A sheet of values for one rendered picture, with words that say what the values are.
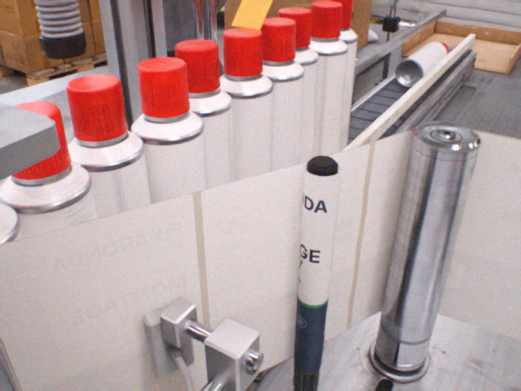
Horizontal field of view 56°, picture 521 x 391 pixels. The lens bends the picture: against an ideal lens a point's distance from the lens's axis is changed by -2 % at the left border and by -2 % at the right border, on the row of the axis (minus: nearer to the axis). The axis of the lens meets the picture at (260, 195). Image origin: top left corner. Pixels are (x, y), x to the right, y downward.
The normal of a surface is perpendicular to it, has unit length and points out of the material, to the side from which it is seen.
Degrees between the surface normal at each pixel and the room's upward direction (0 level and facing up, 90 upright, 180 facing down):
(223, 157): 90
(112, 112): 90
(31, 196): 42
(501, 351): 0
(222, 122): 90
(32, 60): 91
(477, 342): 0
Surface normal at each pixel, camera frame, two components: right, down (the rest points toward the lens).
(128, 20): -0.53, 0.44
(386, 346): -0.77, 0.33
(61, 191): 0.47, -0.40
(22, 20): 0.74, 0.34
